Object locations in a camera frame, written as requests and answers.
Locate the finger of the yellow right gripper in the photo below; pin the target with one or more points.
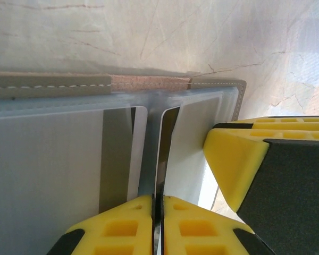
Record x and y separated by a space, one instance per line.
281 120
255 172

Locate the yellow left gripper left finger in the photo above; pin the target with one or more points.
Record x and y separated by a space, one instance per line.
122 239

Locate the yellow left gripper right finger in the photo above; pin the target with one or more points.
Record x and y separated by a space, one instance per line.
196 239

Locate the white card black stripe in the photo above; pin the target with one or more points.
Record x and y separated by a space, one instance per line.
69 159
166 138

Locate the grey leather card holder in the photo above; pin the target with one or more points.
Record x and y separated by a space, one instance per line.
42 85

